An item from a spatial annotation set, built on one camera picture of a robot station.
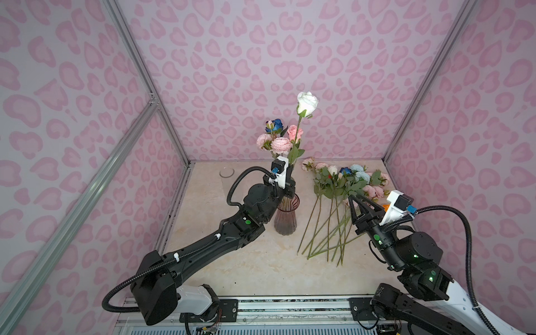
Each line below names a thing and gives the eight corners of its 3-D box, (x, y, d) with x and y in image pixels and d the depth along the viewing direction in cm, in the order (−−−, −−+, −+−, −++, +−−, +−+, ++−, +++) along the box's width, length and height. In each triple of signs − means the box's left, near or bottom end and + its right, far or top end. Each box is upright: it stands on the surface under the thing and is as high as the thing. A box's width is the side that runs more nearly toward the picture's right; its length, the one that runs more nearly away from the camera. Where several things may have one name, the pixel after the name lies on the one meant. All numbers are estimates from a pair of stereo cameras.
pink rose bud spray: (299, 167, 116) (299, 163, 114) (308, 159, 121) (308, 154, 118) (317, 178, 111) (318, 174, 109) (326, 168, 116) (327, 164, 113)
